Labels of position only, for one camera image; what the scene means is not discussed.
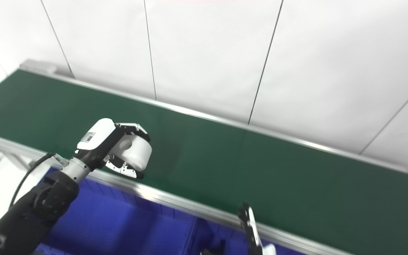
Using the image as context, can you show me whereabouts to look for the blue plastic bin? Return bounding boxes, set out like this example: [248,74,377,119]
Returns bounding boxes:
[36,168,198,255]
[189,217,298,255]

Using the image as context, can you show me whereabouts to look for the green conveyor belt aluminium frame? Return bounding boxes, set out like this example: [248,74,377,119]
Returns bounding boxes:
[0,59,408,255]

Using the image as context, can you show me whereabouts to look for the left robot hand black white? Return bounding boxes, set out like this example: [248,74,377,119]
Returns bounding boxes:
[74,118,151,180]

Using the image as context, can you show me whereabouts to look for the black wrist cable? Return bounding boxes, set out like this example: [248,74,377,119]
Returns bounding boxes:
[8,153,56,209]

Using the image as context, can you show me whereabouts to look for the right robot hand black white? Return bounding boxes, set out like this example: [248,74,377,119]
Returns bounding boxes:
[238,202,277,255]

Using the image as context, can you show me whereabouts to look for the white round plastic part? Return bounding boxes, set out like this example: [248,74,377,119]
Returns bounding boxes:
[114,136,153,171]

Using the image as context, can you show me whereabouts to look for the black plastic part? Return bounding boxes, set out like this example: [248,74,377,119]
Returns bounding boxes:
[200,240,226,255]

